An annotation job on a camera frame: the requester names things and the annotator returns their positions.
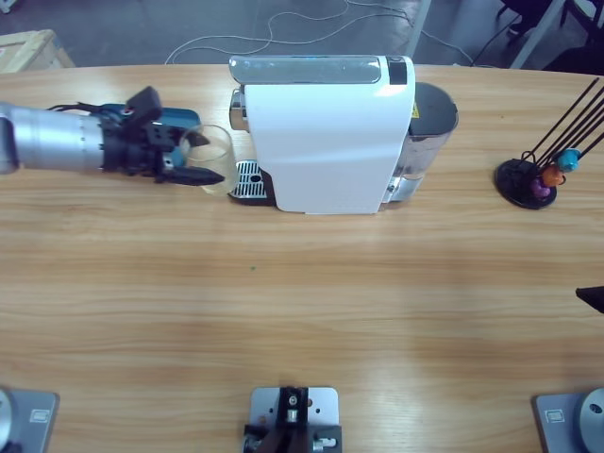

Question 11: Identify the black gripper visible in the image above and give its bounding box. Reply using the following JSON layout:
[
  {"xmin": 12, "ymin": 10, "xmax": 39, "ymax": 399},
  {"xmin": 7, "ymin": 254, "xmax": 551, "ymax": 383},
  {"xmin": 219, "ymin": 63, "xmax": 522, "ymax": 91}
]
[{"xmin": 99, "ymin": 116, "xmax": 227, "ymax": 188}]

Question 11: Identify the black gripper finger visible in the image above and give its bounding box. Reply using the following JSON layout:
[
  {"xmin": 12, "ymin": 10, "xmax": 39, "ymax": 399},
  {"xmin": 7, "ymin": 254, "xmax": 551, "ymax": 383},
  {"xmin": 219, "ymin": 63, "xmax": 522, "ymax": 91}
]
[{"xmin": 575, "ymin": 284, "xmax": 604, "ymax": 315}]

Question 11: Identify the clear glass cup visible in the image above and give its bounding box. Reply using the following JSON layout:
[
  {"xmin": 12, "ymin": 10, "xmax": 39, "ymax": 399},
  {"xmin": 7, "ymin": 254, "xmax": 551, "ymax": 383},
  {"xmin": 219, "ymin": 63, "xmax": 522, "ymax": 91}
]
[{"xmin": 177, "ymin": 123, "xmax": 239, "ymax": 197}]

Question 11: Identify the silver coffee machine lever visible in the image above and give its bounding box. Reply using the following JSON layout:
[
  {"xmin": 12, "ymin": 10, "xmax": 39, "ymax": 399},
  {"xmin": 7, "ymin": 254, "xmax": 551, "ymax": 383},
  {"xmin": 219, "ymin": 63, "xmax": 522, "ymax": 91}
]
[{"xmin": 228, "ymin": 55, "xmax": 383, "ymax": 86}]

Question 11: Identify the orange coffee capsule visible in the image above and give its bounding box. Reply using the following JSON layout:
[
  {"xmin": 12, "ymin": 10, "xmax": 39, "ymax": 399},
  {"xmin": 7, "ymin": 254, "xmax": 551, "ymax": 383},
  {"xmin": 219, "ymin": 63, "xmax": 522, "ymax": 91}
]
[{"xmin": 541, "ymin": 164, "xmax": 565, "ymax": 188}]

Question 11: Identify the white capsule coffee machine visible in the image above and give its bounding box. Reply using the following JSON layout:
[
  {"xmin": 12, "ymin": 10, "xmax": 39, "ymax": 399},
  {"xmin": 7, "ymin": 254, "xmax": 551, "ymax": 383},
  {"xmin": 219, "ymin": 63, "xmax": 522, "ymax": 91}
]
[{"xmin": 224, "ymin": 54, "xmax": 419, "ymax": 217}]

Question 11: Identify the teal coffee capsule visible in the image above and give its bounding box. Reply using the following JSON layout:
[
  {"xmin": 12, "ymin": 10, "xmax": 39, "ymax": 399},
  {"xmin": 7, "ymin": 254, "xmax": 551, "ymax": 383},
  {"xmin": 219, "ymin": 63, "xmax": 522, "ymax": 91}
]
[{"xmin": 557, "ymin": 148, "xmax": 582, "ymax": 172}]

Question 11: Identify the grey coffee machine water tank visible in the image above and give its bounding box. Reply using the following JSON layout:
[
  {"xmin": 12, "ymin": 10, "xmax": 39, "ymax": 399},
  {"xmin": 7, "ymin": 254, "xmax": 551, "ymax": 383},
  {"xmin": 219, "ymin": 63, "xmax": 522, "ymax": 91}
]
[{"xmin": 386, "ymin": 80, "xmax": 460, "ymax": 204}]

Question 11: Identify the teal plastic tray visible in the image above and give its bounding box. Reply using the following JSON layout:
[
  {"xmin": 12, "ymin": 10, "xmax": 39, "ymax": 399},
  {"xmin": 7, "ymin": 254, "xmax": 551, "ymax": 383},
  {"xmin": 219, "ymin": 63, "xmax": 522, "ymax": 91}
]
[{"xmin": 93, "ymin": 103, "xmax": 200, "ymax": 167}]

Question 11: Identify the silver drip grid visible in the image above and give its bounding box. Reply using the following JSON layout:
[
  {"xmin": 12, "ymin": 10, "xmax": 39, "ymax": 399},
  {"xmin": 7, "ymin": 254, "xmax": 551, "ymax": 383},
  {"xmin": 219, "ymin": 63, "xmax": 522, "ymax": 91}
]
[{"xmin": 233, "ymin": 159, "xmax": 269, "ymax": 199}]

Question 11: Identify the black capsule holder with rods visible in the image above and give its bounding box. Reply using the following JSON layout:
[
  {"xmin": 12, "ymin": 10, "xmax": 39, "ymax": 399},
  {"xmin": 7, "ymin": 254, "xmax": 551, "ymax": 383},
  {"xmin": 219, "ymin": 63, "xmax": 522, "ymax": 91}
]
[{"xmin": 494, "ymin": 77, "xmax": 604, "ymax": 210}]

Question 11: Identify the wooden crate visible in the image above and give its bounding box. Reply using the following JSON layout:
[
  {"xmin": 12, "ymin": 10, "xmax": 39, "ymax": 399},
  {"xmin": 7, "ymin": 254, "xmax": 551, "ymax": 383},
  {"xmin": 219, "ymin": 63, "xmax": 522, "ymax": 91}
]
[{"xmin": 0, "ymin": 28, "xmax": 76, "ymax": 75}]

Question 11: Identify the white metal table leg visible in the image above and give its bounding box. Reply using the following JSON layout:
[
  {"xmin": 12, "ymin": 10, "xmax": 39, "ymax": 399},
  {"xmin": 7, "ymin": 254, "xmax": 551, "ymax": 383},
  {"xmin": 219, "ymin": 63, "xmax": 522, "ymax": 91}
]
[{"xmin": 509, "ymin": 0, "xmax": 567, "ymax": 71}]

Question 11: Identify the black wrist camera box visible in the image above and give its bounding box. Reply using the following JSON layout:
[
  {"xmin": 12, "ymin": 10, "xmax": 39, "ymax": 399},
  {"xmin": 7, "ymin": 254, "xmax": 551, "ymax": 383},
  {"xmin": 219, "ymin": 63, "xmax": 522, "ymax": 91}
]
[{"xmin": 125, "ymin": 85, "xmax": 164, "ymax": 131}]

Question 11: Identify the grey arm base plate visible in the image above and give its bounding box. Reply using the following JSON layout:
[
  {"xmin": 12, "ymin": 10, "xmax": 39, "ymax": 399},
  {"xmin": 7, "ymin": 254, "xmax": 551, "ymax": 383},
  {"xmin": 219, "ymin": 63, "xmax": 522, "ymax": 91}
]
[
  {"xmin": 0, "ymin": 386, "xmax": 61, "ymax": 453},
  {"xmin": 531, "ymin": 387, "xmax": 604, "ymax": 453}
]

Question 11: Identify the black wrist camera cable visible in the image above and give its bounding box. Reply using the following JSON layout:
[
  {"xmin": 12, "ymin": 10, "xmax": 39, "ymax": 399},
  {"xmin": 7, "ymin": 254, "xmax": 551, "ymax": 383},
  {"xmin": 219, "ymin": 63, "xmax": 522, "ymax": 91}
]
[{"xmin": 46, "ymin": 99, "xmax": 128, "ymax": 118}]

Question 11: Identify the white cable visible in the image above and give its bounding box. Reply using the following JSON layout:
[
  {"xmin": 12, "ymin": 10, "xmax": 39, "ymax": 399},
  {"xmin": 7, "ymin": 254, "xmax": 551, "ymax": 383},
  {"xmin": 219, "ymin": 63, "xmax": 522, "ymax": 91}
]
[
  {"xmin": 419, "ymin": 28, "xmax": 473, "ymax": 67},
  {"xmin": 163, "ymin": 0, "xmax": 353, "ymax": 66}
]

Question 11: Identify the black power cable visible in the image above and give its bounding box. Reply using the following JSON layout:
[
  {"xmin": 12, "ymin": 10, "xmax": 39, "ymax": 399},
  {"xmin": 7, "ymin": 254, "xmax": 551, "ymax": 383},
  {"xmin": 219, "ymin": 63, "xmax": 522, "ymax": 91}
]
[{"xmin": 471, "ymin": 21, "xmax": 513, "ymax": 66}]

